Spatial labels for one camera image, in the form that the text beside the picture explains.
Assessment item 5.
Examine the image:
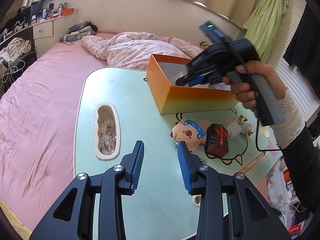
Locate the orange gradient cardboard box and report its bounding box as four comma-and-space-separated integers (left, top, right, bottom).
146, 54, 238, 114

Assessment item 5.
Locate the brown capybara plush keychain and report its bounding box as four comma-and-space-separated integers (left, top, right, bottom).
170, 119, 206, 152

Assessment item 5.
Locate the beige doll figure keychain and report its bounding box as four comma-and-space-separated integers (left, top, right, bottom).
226, 115, 254, 139

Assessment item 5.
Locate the dark red mahjong pouch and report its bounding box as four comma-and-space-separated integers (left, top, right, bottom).
204, 124, 228, 158

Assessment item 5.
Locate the right forearm black sleeve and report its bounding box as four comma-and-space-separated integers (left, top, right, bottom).
271, 89, 320, 213

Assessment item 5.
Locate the person right hand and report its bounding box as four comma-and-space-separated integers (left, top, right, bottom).
222, 61, 287, 109

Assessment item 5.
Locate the green hanging cloth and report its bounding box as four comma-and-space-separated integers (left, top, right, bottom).
243, 0, 289, 63

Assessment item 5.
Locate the pink floral duvet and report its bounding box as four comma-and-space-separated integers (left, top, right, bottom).
81, 32, 202, 71

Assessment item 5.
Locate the white slatted wardrobe door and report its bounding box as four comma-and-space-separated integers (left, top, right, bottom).
267, 0, 319, 124

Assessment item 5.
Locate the pink bed sheet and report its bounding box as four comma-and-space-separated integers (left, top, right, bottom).
1, 42, 107, 230

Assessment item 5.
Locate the grey clothes pile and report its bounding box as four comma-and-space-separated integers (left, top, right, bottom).
60, 21, 98, 43

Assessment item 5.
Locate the orange desk organizer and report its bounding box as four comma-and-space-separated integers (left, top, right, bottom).
61, 8, 75, 16

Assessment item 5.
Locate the white drawer desk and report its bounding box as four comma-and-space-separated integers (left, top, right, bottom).
1, 14, 78, 58

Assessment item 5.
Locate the white clothes heap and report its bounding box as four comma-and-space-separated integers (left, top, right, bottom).
0, 37, 31, 62

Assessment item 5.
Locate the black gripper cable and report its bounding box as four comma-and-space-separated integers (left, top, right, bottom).
255, 115, 282, 152

